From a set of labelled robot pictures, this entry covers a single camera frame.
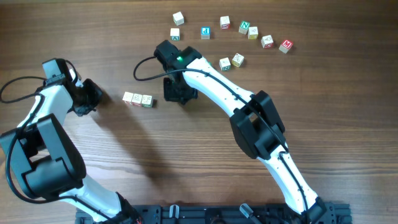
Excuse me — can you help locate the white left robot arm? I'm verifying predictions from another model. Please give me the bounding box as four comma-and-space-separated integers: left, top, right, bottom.
1, 58, 144, 223

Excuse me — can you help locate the yellow side block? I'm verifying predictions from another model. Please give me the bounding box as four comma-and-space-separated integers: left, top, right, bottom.
248, 27, 259, 40

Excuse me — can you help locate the red block with drawing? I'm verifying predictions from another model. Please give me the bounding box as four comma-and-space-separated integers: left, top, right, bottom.
131, 93, 142, 106

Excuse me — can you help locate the plain white block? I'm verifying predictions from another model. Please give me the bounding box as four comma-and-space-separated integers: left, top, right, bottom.
172, 12, 185, 26

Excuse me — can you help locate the green side white block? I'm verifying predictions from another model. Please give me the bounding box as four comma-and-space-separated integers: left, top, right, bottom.
219, 57, 231, 71

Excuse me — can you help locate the red X block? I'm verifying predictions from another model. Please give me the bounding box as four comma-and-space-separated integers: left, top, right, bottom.
220, 16, 231, 29

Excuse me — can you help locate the red M block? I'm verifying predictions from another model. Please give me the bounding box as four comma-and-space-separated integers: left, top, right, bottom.
279, 39, 294, 54

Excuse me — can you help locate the yellow V block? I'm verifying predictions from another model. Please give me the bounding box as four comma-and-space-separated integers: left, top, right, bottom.
232, 53, 244, 67

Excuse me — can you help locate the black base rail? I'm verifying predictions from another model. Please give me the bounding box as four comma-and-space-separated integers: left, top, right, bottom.
75, 202, 353, 224

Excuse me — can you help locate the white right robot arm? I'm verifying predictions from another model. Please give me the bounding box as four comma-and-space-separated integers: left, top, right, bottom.
154, 40, 326, 223

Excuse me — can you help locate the green Z block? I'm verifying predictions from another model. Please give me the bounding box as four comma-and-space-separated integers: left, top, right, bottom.
141, 95, 154, 108

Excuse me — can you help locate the blue P block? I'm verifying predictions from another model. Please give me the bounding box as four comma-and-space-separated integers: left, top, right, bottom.
200, 26, 211, 40

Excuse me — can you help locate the green N block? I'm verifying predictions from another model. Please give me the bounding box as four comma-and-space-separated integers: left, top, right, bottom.
238, 21, 250, 35

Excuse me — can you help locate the red G block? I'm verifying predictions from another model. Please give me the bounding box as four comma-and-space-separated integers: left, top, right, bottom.
123, 91, 134, 105

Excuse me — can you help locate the red Q block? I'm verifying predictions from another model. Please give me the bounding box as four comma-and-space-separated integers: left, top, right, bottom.
261, 35, 274, 49

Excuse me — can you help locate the green V block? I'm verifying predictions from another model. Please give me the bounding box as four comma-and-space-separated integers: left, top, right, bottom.
170, 28, 180, 41

